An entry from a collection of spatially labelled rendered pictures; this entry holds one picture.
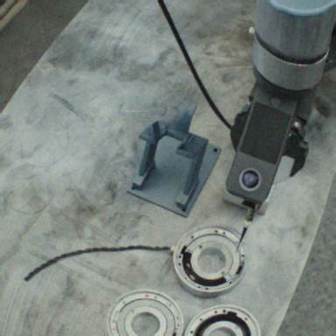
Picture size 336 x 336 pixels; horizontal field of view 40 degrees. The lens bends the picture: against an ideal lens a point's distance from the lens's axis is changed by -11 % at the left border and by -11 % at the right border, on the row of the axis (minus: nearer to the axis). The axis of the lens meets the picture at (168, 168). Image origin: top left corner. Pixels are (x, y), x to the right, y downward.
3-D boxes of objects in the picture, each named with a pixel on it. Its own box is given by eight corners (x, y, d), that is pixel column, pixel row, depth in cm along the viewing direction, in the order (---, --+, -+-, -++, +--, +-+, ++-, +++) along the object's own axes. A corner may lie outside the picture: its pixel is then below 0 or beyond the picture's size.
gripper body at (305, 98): (314, 112, 58) (330, 49, 47) (295, 167, 54) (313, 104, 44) (259, 88, 60) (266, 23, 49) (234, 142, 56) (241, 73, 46)
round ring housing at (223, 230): (256, 247, 72) (260, 237, 68) (229, 308, 67) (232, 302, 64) (192, 223, 74) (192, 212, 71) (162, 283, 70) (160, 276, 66)
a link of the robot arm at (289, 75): (320, 77, 40) (236, 43, 42) (312, 107, 44) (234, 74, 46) (334, 29, 43) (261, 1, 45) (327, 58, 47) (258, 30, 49)
